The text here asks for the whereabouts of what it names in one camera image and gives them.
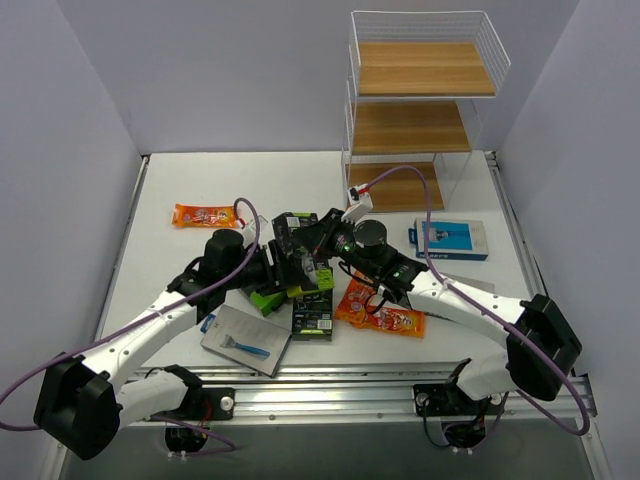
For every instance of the blue white razor box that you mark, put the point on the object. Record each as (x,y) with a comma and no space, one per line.
(449,239)

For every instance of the white wire wooden shelf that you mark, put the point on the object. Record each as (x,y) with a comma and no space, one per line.
(418,90)

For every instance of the orange razor bag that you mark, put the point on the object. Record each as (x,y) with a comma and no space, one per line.
(351,307)
(191,216)
(391,321)

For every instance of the tall green black razor box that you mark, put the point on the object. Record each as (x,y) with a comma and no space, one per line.
(284,226)

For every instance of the small black green razor box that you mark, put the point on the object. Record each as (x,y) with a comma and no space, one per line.
(312,317)

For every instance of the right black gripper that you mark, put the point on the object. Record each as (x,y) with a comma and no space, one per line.
(323,231)

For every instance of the aluminium mounting rail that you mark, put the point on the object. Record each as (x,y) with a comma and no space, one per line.
(323,395)

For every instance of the orange razor bag upper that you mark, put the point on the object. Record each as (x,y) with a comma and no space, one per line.
(351,307)

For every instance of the orange razor bag lower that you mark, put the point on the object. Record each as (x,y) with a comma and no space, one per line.
(391,321)

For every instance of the orange razor bag far left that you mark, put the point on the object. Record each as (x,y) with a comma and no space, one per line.
(191,216)

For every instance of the grey box blue razor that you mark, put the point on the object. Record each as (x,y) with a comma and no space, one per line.
(479,284)
(247,340)

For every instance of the black green razor pack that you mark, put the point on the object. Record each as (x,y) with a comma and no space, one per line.
(265,304)

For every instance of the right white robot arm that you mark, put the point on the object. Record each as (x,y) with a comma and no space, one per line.
(539,347)

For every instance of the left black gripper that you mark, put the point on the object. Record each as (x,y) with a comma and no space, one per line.
(275,262)

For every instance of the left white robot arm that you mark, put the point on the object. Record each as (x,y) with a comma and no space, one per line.
(87,398)

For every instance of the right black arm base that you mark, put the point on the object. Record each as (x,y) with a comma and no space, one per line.
(437,400)

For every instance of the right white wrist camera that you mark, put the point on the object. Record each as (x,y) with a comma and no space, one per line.
(360,204)

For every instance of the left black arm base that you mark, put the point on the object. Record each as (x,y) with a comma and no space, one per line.
(217,404)

